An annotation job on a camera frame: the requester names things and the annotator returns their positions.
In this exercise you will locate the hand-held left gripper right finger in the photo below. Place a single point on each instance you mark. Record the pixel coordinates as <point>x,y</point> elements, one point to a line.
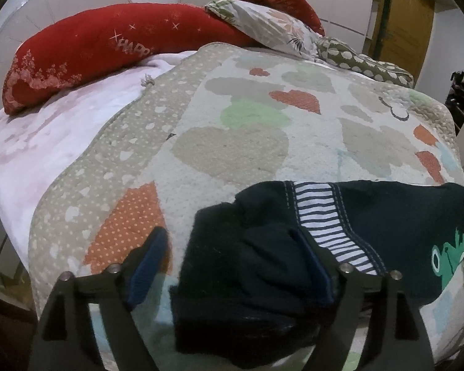
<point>321,275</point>

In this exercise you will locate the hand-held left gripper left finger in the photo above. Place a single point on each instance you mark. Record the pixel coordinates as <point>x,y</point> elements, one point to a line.
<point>147,270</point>

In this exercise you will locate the dark navy striped shirt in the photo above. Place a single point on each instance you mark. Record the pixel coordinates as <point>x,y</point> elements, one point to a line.
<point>390,220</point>

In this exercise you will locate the heart print quilt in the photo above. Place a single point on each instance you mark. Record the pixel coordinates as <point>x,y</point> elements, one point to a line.
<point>236,150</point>

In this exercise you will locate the white fleece blanket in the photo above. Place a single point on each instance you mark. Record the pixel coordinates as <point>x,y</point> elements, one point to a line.
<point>42,143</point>

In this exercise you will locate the green cloud print pillow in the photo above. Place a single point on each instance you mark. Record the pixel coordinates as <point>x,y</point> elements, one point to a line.
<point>355,63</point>

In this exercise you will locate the long red pillow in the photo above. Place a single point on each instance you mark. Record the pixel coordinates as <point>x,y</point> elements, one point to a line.
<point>100,42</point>

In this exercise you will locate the floral print pillow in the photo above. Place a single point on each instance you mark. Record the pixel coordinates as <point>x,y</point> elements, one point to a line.
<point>270,27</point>

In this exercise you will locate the wooden door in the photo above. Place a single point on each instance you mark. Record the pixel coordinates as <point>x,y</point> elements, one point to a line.
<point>406,27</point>

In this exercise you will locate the white round headboard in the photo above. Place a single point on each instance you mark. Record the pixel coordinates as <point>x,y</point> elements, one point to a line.
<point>62,7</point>

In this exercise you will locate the small red pillow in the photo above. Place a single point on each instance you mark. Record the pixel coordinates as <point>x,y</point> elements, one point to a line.
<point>278,0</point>

